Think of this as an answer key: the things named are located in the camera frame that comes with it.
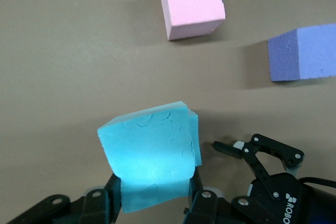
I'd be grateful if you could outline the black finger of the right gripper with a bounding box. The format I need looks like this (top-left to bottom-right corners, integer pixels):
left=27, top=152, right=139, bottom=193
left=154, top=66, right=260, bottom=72
left=214, top=133, right=305, bottom=201

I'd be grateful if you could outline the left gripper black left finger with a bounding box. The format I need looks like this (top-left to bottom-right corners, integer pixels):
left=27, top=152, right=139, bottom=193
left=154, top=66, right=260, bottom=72
left=5, top=174, right=124, bottom=224

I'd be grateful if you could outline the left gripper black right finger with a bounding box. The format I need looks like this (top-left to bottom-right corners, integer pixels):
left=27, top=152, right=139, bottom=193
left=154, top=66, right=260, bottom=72
left=183, top=168, right=284, bottom=224

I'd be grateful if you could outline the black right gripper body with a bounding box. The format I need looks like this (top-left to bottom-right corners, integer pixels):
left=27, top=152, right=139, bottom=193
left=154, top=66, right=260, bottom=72
left=246, top=173, right=336, bottom=224

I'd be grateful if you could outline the light blue foam block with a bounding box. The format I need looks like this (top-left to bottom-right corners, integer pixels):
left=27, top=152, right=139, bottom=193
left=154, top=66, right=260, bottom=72
left=97, top=101, right=197, bottom=214
left=187, top=108, right=203, bottom=167

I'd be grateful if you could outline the purple foam block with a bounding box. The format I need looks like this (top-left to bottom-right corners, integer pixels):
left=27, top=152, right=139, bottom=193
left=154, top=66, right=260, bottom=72
left=267, top=23, right=336, bottom=82

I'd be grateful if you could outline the brown table cloth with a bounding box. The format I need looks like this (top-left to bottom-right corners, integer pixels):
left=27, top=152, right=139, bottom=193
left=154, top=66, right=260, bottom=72
left=0, top=0, right=336, bottom=224

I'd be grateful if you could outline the light pink foam block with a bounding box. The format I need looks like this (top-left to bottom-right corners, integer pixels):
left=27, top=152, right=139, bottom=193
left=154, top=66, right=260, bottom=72
left=160, top=0, right=226, bottom=41

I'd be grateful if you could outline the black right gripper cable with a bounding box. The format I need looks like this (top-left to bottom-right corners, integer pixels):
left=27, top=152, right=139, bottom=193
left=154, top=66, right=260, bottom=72
left=299, top=176, right=336, bottom=186

